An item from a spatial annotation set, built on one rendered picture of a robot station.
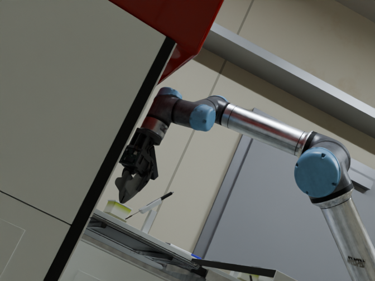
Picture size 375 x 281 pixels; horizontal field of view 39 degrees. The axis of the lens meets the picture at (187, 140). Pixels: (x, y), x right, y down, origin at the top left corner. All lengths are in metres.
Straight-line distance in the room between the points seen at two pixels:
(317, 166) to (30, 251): 0.74
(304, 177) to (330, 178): 0.07
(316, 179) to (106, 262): 0.56
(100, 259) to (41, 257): 0.25
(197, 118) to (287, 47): 2.36
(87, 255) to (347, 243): 0.66
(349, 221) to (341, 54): 2.65
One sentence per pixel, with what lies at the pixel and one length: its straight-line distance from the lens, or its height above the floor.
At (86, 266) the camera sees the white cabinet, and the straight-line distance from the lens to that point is 1.14.
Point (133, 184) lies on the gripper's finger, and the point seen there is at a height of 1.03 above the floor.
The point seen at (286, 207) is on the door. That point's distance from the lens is 3.42.
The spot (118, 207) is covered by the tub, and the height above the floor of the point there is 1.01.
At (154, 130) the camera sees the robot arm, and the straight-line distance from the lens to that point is 1.51.
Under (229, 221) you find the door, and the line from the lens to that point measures 3.27.
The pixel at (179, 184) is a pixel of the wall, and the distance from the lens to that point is 3.26.
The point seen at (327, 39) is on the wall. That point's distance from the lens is 3.95.
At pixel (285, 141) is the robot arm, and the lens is 1.53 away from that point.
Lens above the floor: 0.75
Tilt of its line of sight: 18 degrees up
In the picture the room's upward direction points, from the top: 24 degrees clockwise
